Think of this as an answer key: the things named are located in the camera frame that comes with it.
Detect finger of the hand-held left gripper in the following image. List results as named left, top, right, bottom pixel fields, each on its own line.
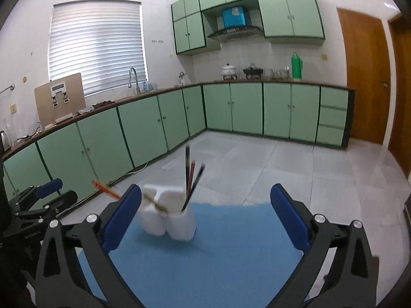
left=14, top=190, right=78, bottom=229
left=8, top=178, right=64, bottom=211

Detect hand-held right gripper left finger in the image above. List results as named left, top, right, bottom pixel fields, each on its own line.
left=35, top=184, right=143, bottom=308

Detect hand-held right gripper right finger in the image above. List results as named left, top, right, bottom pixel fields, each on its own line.
left=268, top=184, right=378, bottom=308

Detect white translucent plastic cup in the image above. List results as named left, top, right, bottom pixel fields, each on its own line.
left=137, top=184, right=171, bottom=237
left=160, top=189, right=197, bottom=242

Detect clear glass container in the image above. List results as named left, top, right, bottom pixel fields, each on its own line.
left=3, top=115, right=20, bottom=146

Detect brown cardboard board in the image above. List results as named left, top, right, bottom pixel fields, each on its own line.
left=34, top=73, right=87, bottom=129

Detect blue table cloth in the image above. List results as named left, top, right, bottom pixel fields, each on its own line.
left=78, top=201, right=306, bottom=308

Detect green base kitchen cabinets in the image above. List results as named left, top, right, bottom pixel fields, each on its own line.
left=0, top=81, right=356, bottom=206

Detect chrome sink faucet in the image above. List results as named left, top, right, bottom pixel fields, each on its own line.
left=128, top=67, right=141, bottom=95

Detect row of glass jars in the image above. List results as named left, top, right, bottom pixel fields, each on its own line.
left=264, top=67, right=291, bottom=80

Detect white window blind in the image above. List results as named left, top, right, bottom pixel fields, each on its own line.
left=48, top=1, right=149, bottom=97

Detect green thermos jug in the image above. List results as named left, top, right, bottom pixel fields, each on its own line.
left=290, top=52, right=304, bottom=79

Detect white lidded pot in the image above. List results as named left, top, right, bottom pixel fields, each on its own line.
left=221, top=63, right=239, bottom=80

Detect wide brown wooden door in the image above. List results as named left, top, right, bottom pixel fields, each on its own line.
left=336, top=7, right=392, bottom=145

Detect narrow brown wooden door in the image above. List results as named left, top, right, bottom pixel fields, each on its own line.
left=387, top=12, right=411, bottom=181

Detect range hood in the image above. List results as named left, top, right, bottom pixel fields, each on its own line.
left=207, top=25, right=264, bottom=42

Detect blue box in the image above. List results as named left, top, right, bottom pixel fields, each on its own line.
left=221, top=5, right=248, bottom=28

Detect white floor cable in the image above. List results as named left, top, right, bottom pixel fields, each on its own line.
left=124, top=161, right=149, bottom=176

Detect green wall kitchen cabinets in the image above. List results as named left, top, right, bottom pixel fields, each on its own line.
left=171, top=0, right=326, bottom=56

